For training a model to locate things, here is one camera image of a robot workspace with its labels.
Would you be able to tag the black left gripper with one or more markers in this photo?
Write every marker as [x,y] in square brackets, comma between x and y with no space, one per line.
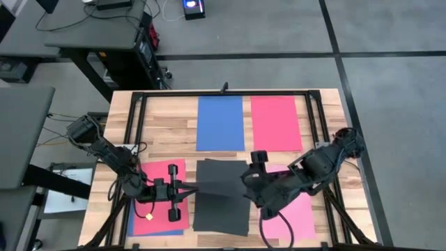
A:
[173,174]

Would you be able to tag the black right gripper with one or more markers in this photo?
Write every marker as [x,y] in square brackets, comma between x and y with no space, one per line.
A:
[256,174]

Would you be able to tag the red paper sheet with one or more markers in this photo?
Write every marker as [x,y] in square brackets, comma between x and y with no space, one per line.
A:
[157,216]
[275,122]

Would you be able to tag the blue paper sheet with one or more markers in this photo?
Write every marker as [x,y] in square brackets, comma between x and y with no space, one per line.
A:
[219,122]
[174,231]

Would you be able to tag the pink paper sheet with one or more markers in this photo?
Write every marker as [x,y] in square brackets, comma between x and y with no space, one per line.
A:
[303,223]

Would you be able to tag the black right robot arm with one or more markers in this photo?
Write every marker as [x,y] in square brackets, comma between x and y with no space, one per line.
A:
[313,164]

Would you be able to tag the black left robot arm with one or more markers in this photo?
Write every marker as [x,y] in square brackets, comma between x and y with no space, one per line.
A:
[111,157]

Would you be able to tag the black caster wheel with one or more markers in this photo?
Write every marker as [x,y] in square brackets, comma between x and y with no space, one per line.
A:
[168,74]

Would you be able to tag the white board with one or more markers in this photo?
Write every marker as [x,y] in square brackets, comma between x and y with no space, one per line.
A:
[62,205]

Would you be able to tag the black desk foot beam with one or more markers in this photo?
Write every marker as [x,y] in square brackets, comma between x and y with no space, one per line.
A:
[55,180]

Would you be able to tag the black computer tower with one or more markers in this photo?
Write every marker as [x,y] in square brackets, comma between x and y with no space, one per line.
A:
[125,69]

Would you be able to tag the red box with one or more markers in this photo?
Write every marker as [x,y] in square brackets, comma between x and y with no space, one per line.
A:
[154,35]

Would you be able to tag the grey desk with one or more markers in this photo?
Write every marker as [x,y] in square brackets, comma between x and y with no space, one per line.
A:
[21,139]
[14,216]

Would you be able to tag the black device blue light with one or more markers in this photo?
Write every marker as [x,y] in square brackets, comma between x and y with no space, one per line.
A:
[193,12]

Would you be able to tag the standing desk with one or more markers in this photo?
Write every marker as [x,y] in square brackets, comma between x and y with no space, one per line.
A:
[87,31]

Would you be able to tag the black flat box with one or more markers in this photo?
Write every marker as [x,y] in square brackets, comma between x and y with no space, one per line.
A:
[113,4]

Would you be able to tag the dark grey storage box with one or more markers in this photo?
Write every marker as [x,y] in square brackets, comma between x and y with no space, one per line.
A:
[15,71]

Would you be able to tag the black desk equipment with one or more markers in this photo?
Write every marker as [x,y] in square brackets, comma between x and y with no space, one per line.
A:
[48,5]

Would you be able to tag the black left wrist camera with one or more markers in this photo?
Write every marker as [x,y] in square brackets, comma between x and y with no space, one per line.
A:
[160,190]

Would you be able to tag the black table frame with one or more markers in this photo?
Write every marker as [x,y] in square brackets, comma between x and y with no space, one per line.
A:
[265,93]

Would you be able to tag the small black frame mount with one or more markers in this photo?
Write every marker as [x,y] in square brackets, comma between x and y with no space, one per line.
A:
[225,88]

